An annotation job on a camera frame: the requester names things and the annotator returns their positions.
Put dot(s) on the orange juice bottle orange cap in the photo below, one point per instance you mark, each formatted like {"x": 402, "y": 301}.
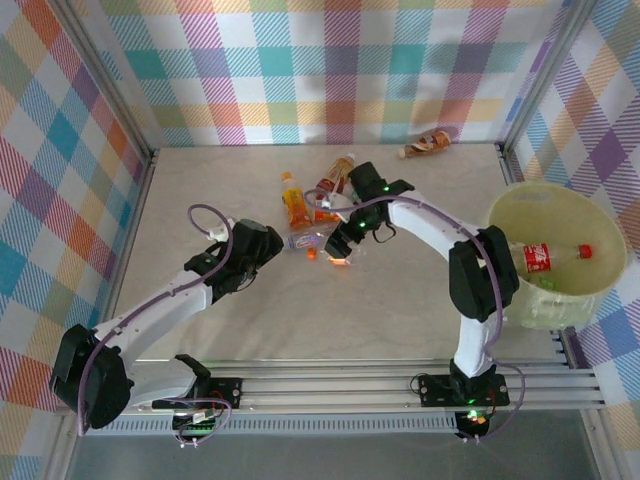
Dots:
{"x": 296, "y": 205}

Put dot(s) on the red tea bottle white cap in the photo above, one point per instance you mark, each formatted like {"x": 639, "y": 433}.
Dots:
{"x": 334, "y": 175}

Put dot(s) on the small orange label bottle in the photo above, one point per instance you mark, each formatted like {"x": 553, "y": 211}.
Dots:
{"x": 339, "y": 260}

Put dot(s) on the pale yellow plastic bucket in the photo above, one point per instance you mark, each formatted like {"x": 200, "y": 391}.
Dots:
{"x": 560, "y": 220}

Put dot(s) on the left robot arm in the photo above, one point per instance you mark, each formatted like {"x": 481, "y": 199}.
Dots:
{"x": 150, "y": 305}

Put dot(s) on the aluminium right frame post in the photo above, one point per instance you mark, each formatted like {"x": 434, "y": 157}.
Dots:
{"x": 550, "y": 65}

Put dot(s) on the brown label bottle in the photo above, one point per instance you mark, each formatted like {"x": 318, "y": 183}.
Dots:
{"x": 430, "y": 142}

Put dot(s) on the aluminium left frame post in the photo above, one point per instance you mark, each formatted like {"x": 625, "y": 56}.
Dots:
{"x": 100, "y": 65}

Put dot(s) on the right controller board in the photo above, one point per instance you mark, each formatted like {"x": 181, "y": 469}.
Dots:
{"x": 475, "y": 419}

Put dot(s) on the left controller board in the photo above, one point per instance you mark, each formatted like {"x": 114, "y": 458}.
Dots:
{"x": 197, "y": 427}

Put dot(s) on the controller board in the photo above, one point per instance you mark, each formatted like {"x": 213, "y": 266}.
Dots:
{"x": 197, "y": 427}
{"x": 475, "y": 419}

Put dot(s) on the aluminium left side rail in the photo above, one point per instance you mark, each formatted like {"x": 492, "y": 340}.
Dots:
{"x": 135, "y": 225}

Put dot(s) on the crushed bright green label bottle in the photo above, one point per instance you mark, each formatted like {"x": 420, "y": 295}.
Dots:
{"x": 546, "y": 283}

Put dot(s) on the red label cola bottle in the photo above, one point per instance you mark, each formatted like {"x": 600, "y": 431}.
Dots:
{"x": 537, "y": 257}

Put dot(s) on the aluminium frame post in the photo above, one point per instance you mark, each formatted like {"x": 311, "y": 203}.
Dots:
{"x": 100, "y": 65}
{"x": 550, "y": 65}

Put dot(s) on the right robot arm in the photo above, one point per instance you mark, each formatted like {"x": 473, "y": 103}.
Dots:
{"x": 430, "y": 225}

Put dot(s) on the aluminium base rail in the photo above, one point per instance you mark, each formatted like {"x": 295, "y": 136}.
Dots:
{"x": 325, "y": 387}

